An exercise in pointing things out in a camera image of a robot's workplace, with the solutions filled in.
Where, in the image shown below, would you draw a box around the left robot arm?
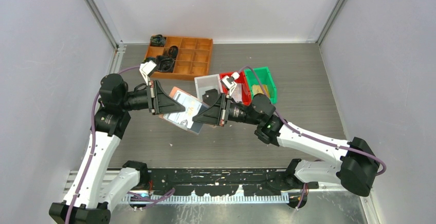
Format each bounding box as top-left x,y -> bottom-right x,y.
49,73 -> 185,223

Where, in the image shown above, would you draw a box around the yellow packet in green bin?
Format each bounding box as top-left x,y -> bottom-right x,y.
251,84 -> 270,98

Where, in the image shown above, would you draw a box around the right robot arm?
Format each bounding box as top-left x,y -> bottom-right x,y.
193,94 -> 382,197

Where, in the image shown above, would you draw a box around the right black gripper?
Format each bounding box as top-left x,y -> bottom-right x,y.
193,92 -> 261,126

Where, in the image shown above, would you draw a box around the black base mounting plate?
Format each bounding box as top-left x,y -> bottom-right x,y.
132,168 -> 303,197

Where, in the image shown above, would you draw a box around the red plastic bin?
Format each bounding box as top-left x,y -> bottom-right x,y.
219,72 -> 251,105

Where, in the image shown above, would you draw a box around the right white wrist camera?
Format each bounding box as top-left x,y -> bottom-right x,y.
221,72 -> 240,97

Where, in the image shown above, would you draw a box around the pink leather card holder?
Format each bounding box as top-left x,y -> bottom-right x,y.
159,87 -> 208,135

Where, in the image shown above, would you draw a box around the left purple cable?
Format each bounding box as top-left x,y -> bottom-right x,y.
64,65 -> 176,224

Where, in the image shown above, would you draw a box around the white card in sleeve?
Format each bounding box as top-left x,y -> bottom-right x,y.
162,89 -> 203,131

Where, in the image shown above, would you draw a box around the black strap top compartment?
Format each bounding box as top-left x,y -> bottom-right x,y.
150,34 -> 167,47

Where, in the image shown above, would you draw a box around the large black strap bundle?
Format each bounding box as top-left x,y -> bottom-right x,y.
155,55 -> 176,73

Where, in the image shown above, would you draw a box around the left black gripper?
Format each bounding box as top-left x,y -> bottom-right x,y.
119,80 -> 185,115

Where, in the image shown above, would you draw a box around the orange compartment tray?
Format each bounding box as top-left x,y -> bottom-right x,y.
143,34 -> 213,80

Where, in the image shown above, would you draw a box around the clear packets in red bin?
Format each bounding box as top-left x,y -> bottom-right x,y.
231,83 -> 246,103

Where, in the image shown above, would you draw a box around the green plastic bin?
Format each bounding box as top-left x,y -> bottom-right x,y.
244,67 -> 278,104

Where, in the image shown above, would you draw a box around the white plastic bin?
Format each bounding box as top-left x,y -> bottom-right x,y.
194,74 -> 222,101

